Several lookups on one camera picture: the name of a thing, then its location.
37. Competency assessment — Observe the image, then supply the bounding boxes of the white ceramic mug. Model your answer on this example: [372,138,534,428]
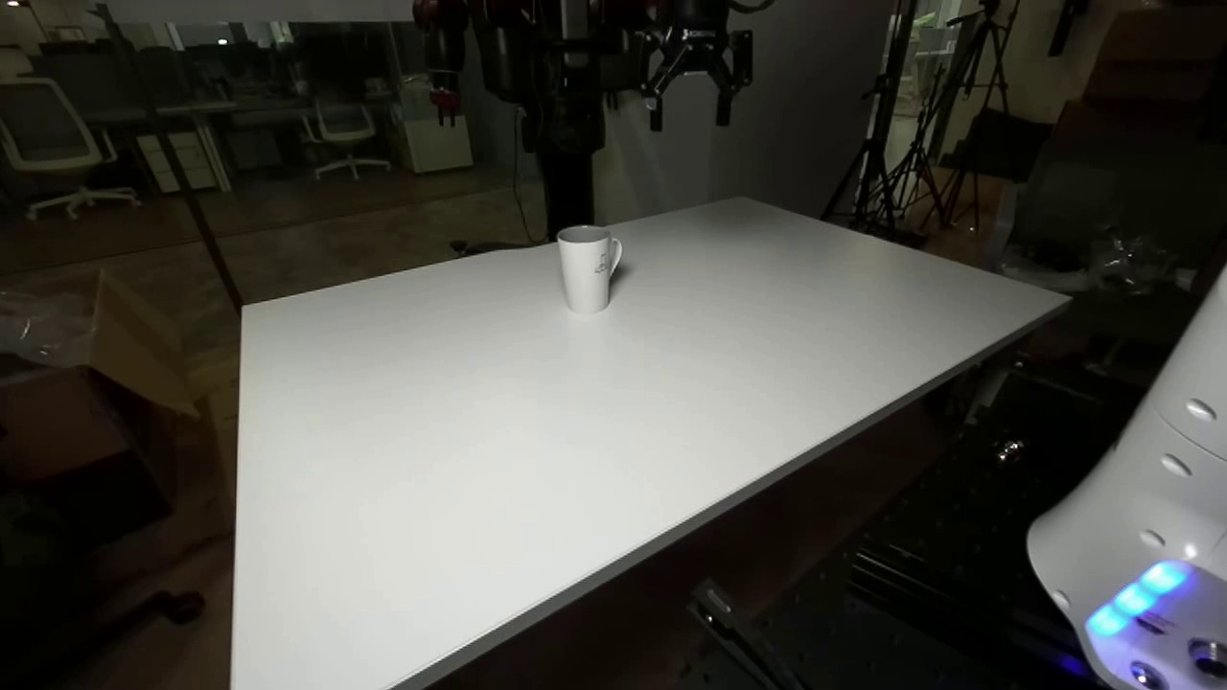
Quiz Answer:
[551,224,629,320]

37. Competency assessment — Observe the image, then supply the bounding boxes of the white drawer cabinet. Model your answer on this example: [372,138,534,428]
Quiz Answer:
[387,72,478,182]

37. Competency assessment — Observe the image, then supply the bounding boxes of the small white office chair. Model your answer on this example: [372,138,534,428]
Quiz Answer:
[307,100,395,186]

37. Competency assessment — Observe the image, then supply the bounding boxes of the thin black slanted pole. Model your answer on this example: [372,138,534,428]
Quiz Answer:
[87,0,249,313]

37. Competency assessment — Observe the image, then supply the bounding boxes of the brown cardboard box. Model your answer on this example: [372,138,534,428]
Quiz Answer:
[0,267,212,531]

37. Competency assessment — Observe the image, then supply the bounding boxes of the large white office chair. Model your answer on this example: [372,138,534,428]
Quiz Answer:
[0,72,141,224]

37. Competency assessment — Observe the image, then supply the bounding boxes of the black table frame bracket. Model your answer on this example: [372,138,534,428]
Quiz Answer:
[686,575,787,690]

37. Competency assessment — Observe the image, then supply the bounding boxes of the black camera tripod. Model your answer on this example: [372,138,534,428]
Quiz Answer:
[822,0,928,247]
[892,0,1021,237]

